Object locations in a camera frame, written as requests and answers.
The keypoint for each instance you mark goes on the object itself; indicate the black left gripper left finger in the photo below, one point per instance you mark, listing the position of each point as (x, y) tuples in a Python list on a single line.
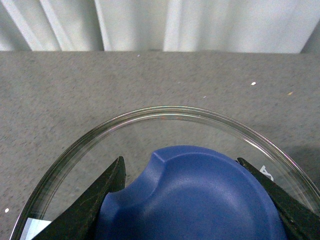
[(78, 222)]

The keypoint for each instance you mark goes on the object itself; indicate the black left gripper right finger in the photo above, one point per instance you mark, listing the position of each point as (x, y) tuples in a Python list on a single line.
[(300, 223)]

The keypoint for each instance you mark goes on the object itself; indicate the white curtain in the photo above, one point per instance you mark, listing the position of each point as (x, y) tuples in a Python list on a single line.
[(246, 26)]

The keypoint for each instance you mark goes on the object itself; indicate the glass lid blue knob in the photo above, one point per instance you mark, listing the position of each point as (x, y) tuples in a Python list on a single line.
[(183, 181)]

